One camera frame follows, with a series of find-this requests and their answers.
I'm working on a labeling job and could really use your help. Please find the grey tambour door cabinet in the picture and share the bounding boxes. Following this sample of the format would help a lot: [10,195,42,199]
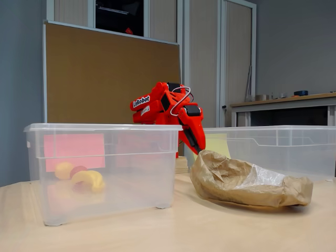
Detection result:
[183,0,257,129]

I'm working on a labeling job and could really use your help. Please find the black appliance with red logo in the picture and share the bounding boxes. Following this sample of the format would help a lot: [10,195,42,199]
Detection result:
[95,0,145,37]

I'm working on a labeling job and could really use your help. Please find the yellow toy lemon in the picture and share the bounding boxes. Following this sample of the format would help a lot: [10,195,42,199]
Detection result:
[54,162,75,181]

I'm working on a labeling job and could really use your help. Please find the white wrist servo cable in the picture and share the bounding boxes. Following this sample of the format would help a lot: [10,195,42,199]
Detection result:
[170,86,193,117]

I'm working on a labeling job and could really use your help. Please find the yellow toy banana bunch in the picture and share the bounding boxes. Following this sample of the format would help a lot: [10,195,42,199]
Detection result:
[71,170,106,193]

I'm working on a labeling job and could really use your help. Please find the leaning metal rods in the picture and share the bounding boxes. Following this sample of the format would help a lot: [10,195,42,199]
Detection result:
[245,65,253,102]

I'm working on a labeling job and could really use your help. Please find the wooden base block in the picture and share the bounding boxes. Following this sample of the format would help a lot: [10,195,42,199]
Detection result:
[175,156,190,174]

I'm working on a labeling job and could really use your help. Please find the red tomato toy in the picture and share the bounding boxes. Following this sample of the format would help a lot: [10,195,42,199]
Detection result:
[69,165,89,179]

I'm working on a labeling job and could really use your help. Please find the yellow paper note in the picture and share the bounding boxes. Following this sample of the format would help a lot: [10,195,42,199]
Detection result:
[194,133,232,160]

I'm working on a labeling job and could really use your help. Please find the brown cork pin board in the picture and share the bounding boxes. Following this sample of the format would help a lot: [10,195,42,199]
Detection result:
[43,20,182,124]

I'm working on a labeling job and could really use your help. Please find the low sideboard with wooden top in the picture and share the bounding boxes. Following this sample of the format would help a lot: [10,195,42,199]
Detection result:
[230,91,336,128]

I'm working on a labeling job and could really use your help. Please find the pink paper note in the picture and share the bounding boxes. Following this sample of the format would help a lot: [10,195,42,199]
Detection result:
[44,133,106,173]

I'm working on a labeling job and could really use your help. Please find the crumpled brown paper bag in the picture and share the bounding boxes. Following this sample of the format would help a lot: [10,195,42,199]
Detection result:
[189,149,314,208]

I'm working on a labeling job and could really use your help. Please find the clear plastic bin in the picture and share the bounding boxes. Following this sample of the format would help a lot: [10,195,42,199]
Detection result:
[24,122,183,226]
[183,125,336,182]

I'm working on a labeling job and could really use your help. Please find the grey open shelf cabinet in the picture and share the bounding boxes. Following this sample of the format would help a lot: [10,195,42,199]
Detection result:
[46,0,184,44]

